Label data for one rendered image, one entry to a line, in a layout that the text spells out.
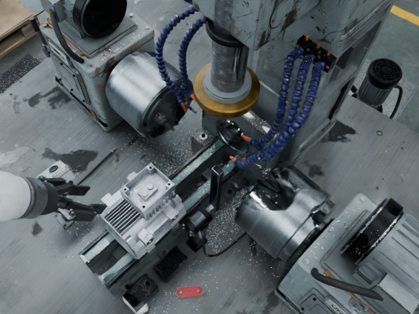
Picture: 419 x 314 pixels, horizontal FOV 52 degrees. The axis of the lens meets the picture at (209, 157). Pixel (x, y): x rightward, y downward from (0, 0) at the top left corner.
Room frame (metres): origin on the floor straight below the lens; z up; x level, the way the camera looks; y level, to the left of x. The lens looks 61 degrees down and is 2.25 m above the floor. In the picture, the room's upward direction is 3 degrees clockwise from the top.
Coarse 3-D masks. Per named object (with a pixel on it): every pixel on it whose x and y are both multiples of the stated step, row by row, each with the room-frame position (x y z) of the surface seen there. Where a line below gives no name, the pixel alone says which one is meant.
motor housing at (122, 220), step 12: (120, 204) 0.47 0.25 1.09; (168, 204) 0.49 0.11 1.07; (180, 204) 0.50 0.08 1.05; (108, 216) 0.43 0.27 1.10; (120, 216) 0.43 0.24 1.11; (132, 216) 0.43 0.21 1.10; (156, 216) 0.45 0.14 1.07; (180, 216) 0.47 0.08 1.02; (108, 228) 0.44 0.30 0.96; (120, 228) 0.40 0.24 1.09; (132, 228) 0.40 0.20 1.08; (156, 228) 0.41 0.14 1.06; (168, 228) 0.43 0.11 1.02; (120, 240) 0.41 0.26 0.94; (156, 240) 0.39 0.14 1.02; (132, 252) 0.37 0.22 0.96; (144, 252) 0.36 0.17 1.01
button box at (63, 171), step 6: (60, 162) 0.61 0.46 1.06; (48, 168) 0.59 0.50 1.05; (60, 168) 0.58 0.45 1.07; (66, 168) 0.58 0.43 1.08; (42, 174) 0.57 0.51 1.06; (48, 174) 0.56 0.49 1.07; (54, 174) 0.56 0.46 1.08; (60, 174) 0.56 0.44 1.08; (66, 174) 0.57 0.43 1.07; (72, 174) 0.57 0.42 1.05; (66, 180) 0.55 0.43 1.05; (72, 180) 0.56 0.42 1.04
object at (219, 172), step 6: (216, 168) 0.52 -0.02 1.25; (216, 174) 0.51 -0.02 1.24; (222, 174) 0.51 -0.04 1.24; (216, 180) 0.51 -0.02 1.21; (222, 180) 0.51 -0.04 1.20; (210, 186) 0.52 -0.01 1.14; (216, 186) 0.50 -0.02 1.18; (210, 192) 0.52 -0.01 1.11; (216, 192) 0.50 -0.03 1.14; (210, 198) 0.52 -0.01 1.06; (216, 198) 0.50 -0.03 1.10; (210, 204) 0.51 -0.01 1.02; (216, 204) 0.50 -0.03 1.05; (216, 210) 0.51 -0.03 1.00
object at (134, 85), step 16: (128, 64) 0.93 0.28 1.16; (144, 64) 0.93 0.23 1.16; (112, 80) 0.90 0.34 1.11; (128, 80) 0.88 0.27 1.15; (144, 80) 0.87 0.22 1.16; (160, 80) 0.87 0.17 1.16; (176, 80) 0.88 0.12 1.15; (112, 96) 0.86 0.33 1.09; (128, 96) 0.83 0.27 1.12; (144, 96) 0.82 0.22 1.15; (160, 96) 0.82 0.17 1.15; (176, 96) 0.87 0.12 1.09; (128, 112) 0.80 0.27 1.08; (144, 112) 0.78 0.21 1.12; (160, 112) 0.81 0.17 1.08; (176, 112) 0.87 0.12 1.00; (144, 128) 0.76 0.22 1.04; (160, 128) 0.80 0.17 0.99
